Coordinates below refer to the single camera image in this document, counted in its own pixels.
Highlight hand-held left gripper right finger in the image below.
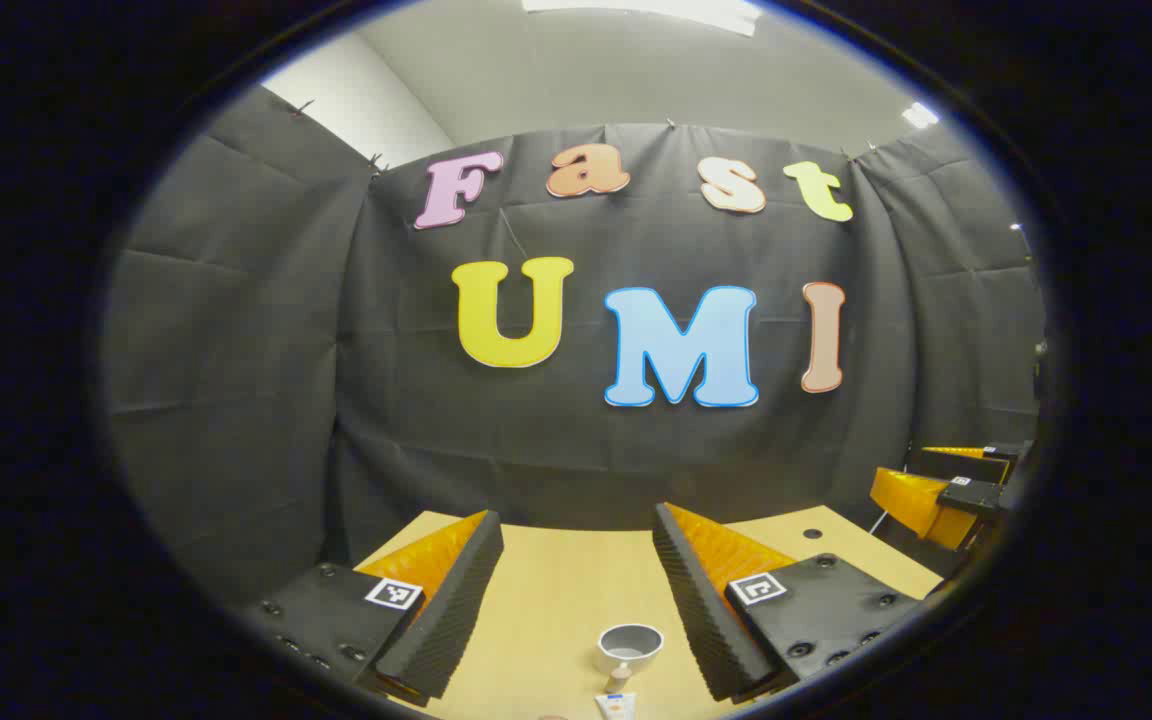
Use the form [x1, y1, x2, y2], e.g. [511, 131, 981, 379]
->
[652, 502, 937, 706]

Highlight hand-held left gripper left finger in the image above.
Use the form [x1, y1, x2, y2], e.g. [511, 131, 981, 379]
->
[236, 510, 505, 706]

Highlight white cup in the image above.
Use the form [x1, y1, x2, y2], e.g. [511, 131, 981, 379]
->
[596, 624, 665, 677]

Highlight white toothpaste tube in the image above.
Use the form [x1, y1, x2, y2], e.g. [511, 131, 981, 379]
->
[594, 668, 639, 720]

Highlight light wooden desktop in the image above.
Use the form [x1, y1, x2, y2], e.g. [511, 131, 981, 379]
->
[351, 505, 945, 720]

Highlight black backdrop cloth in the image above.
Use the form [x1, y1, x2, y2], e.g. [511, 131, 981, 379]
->
[101, 85, 1047, 601]

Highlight ceiling light panel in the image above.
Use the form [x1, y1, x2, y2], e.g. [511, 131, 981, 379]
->
[521, 0, 765, 37]

